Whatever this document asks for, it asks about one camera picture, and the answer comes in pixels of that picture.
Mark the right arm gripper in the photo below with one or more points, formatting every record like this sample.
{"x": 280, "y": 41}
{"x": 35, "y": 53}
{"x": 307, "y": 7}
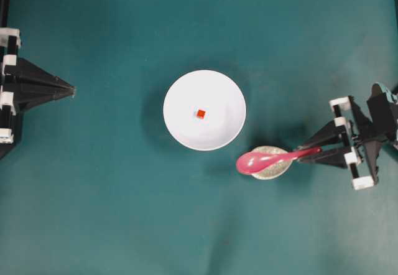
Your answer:
{"x": 356, "y": 132}

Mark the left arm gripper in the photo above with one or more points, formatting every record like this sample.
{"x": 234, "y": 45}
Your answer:
{"x": 44, "y": 87}

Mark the red plastic soup spoon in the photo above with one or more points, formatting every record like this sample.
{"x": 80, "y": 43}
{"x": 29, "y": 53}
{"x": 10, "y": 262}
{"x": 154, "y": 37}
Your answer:
{"x": 254, "y": 162}

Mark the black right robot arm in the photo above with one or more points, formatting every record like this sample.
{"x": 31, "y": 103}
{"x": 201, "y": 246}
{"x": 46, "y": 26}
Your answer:
{"x": 382, "y": 106}

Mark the white ceramic bowl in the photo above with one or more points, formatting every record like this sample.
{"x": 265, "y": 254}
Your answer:
{"x": 216, "y": 94}

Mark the black frame rail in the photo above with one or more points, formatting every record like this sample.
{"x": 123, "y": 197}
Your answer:
{"x": 5, "y": 4}

